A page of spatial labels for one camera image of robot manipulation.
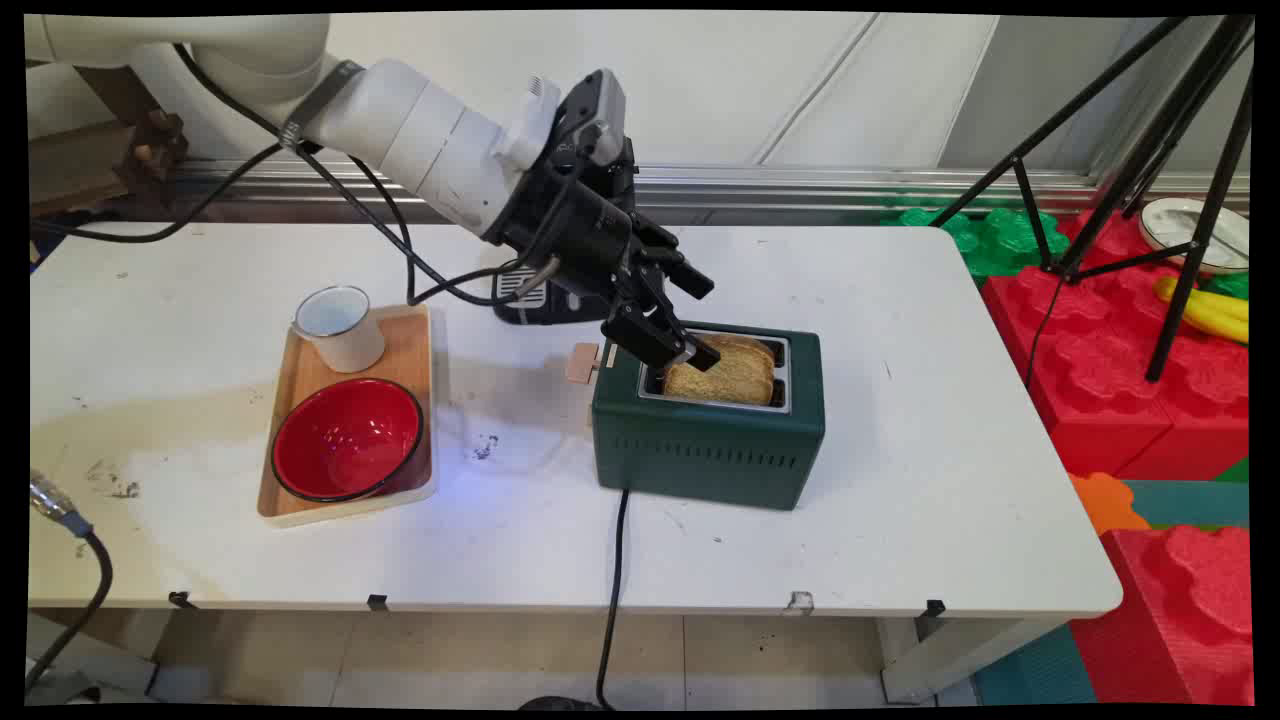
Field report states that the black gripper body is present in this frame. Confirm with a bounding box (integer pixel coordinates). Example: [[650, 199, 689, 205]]
[[485, 135, 683, 303]]

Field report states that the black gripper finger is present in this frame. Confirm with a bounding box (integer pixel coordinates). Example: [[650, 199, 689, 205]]
[[600, 272, 723, 374], [635, 228, 717, 301]]

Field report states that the large toasted bread slice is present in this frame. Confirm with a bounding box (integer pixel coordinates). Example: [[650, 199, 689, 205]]
[[662, 358, 777, 407]]

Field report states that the black device with white grille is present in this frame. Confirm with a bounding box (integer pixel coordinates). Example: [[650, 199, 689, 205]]
[[492, 262, 611, 327]]

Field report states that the small toasted bread slice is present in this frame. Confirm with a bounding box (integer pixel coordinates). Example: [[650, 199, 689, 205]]
[[705, 334, 779, 369]]

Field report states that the green two-slot toaster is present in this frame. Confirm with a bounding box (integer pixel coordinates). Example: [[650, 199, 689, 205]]
[[590, 322, 827, 512]]

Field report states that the wooden serving tray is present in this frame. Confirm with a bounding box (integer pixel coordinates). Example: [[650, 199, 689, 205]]
[[257, 303, 439, 528]]

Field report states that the white enamel mug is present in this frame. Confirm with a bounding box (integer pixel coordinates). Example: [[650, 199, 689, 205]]
[[292, 285, 387, 375]]

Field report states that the red bowl with black rim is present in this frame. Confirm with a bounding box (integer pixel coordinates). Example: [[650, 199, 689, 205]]
[[270, 378, 428, 503]]

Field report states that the green foam block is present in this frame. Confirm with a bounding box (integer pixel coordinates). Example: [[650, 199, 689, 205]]
[[880, 205, 1071, 279]]

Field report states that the large red foam block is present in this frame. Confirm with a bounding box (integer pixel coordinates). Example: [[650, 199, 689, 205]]
[[980, 208, 1251, 482]]

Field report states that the white table leg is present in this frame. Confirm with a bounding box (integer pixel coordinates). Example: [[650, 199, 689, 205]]
[[878, 614, 1063, 707]]

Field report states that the orange foam piece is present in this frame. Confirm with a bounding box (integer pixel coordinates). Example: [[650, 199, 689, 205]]
[[1068, 472, 1152, 537]]

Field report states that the white plate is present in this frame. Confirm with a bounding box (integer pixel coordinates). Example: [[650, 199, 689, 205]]
[[1138, 197, 1251, 276]]

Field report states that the brown wooden furniture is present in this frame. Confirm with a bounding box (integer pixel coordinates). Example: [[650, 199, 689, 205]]
[[28, 65, 190, 217]]

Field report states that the yellow toy banana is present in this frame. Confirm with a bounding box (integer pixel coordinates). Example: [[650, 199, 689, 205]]
[[1155, 275, 1251, 346]]

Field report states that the teal foam mat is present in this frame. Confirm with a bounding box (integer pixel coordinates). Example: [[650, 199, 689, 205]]
[[1125, 478, 1251, 530]]

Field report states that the small red foam block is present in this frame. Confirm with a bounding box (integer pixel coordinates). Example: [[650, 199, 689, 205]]
[[1068, 525, 1256, 707]]

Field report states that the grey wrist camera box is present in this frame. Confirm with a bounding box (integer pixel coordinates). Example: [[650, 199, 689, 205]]
[[555, 68, 629, 167]]

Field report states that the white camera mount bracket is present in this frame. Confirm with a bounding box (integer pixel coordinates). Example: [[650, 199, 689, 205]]
[[500, 74, 563, 171]]

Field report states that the aluminium wall rail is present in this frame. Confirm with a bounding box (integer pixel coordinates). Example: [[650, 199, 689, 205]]
[[175, 158, 1251, 217]]

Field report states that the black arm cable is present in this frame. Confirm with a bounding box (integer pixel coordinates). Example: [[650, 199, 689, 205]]
[[30, 42, 301, 245], [298, 148, 546, 307]]

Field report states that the black toaster power cord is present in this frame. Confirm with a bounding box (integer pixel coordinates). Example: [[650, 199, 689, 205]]
[[595, 487, 633, 709]]

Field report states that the grey cable strap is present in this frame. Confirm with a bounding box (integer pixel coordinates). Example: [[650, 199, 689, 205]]
[[280, 60, 365, 153]]

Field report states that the black camera tripod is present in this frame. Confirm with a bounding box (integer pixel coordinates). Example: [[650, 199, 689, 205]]
[[925, 15, 1256, 384]]

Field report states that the cable with metal connector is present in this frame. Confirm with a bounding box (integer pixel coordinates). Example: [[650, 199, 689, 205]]
[[26, 470, 115, 697]]

